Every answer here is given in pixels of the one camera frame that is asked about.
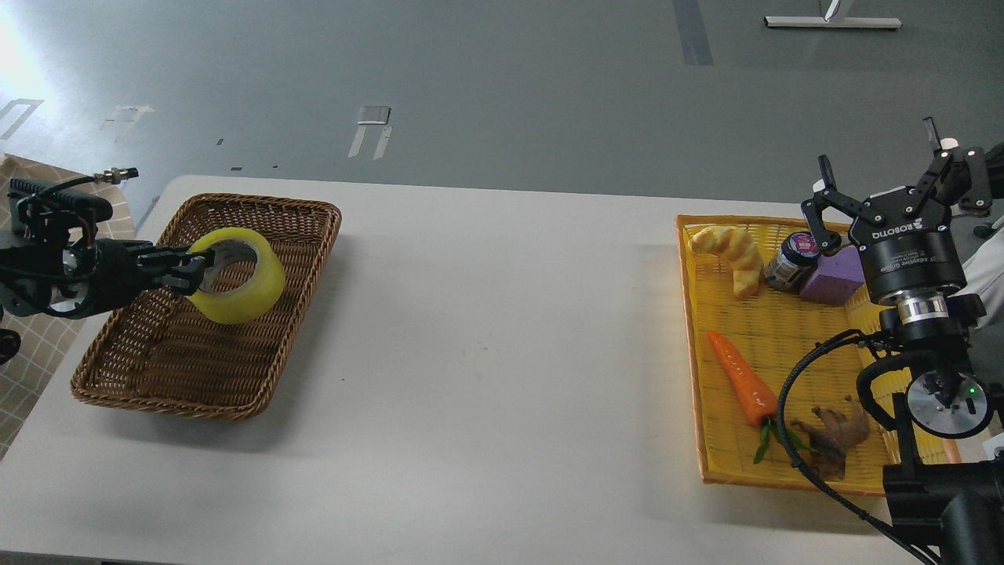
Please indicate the small dark lid jar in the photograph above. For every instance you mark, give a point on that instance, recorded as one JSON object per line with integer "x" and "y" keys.
{"x": 797, "y": 256}

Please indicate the white metal stand base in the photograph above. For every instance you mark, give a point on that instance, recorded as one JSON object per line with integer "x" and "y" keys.
{"x": 834, "y": 16}

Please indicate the orange toy carrot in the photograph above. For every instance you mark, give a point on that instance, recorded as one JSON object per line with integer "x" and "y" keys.
{"x": 758, "y": 402}

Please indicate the toy croissant bread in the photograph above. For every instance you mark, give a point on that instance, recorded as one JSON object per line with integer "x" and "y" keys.
{"x": 738, "y": 249}

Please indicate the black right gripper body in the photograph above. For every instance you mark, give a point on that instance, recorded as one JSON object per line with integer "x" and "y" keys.
{"x": 905, "y": 245}

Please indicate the beige checkered cloth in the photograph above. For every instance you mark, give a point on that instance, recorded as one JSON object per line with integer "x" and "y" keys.
{"x": 44, "y": 340}

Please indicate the yellow plastic tray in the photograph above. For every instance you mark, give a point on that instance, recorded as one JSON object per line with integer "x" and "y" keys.
{"x": 741, "y": 351}

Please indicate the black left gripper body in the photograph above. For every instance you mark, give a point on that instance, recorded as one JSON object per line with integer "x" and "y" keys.
{"x": 117, "y": 278}

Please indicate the brown wicker basket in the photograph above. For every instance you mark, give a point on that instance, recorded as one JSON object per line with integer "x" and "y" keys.
{"x": 162, "y": 355}

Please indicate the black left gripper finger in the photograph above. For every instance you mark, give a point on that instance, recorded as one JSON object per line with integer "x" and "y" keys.
{"x": 184, "y": 280}
{"x": 175, "y": 256}

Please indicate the person in white shirt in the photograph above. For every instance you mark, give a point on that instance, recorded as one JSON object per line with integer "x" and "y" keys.
{"x": 984, "y": 270}

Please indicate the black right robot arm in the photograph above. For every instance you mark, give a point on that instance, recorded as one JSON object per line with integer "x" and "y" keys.
{"x": 922, "y": 377}

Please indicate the yellow tape roll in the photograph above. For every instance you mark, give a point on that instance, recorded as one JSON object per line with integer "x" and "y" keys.
{"x": 252, "y": 298}

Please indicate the purple foam block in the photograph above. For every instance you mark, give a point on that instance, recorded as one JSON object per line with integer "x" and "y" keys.
{"x": 835, "y": 278}

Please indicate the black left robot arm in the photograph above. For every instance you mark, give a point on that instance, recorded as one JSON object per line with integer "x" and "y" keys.
{"x": 53, "y": 262}

